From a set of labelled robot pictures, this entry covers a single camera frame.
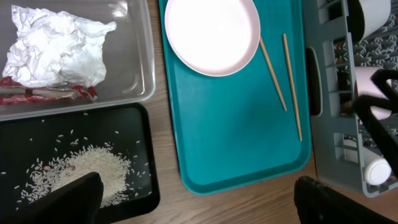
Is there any red snack wrapper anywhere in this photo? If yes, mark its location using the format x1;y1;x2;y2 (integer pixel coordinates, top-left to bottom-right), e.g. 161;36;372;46
1;77;98;105

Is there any clear plastic waste bin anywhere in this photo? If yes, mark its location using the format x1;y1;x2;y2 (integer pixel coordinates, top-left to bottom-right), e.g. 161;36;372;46
1;0;155;121

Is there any small pink bowl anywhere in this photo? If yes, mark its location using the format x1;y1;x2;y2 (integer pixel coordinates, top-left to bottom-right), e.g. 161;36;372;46
355;67;392;120

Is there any black food waste tray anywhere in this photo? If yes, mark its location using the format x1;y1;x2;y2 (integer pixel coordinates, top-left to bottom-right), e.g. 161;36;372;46
1;103;160;223

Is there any pile of rice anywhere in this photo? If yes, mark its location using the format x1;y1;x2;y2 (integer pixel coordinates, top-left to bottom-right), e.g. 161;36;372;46
14;129;153;208

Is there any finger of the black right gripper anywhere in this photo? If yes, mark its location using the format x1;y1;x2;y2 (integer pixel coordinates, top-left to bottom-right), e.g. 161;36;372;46
371;69;397;101
353;95;397;176

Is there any right wooden chopstick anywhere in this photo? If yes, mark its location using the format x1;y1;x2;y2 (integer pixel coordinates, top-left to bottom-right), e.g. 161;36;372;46
282;34;302;141

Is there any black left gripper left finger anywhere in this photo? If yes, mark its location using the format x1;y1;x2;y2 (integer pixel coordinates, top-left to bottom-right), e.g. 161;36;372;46
15;172;104;223

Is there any teal plastic tray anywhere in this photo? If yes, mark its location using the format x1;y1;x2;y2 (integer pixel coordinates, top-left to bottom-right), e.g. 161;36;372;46
162;1;312;195

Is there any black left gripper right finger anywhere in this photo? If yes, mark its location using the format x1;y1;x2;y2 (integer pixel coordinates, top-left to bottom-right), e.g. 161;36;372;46
294;176;397;224

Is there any wooden chopstick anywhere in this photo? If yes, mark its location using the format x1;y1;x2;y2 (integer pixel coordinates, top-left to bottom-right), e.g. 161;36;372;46
259;36;287;111
282;34;302;141

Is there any left wooden chopstick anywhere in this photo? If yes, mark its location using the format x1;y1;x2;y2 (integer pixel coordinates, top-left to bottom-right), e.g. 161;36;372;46
259;36;287;111

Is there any white paper cup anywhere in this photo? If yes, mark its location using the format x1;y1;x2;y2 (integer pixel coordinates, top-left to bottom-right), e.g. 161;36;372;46
343;139;392;185

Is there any grey dishwasher rack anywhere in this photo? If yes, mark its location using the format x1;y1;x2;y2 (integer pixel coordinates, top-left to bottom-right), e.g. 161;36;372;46
302;0;397;198

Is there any large pink plate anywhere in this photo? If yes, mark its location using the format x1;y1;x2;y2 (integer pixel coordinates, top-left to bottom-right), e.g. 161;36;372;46
164;0;261;77

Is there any white napkin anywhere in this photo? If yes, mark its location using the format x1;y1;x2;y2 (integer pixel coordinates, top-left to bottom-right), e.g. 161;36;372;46
2;5;117;88

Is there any grey white bowl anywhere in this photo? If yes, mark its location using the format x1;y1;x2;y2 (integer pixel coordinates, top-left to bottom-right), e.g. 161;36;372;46
347;0;391;42

